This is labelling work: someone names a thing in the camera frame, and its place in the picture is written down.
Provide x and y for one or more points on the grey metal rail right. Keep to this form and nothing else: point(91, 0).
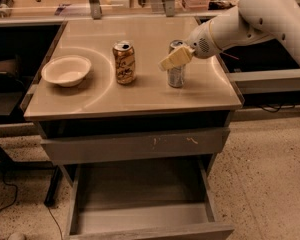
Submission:
point(257, 82)

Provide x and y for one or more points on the white bowl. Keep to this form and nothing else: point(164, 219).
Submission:
point(66, 71)

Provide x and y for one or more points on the grey top drawer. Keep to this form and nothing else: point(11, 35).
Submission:
point(135, 146)

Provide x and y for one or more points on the silver redbull can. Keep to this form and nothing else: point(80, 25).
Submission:
point(176, 76)

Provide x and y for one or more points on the gold patterned soda can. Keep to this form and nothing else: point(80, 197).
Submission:
point(124, 56)

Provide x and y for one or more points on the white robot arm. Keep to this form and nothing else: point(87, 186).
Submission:
point(247, 23)

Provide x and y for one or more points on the grey drawer cabinet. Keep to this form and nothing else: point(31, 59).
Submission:
point(99, 105)

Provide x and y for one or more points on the open grey middle drawer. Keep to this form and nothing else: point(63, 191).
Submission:
point(155, 199)

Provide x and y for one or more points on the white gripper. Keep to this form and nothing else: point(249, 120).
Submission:
point(200, 43)

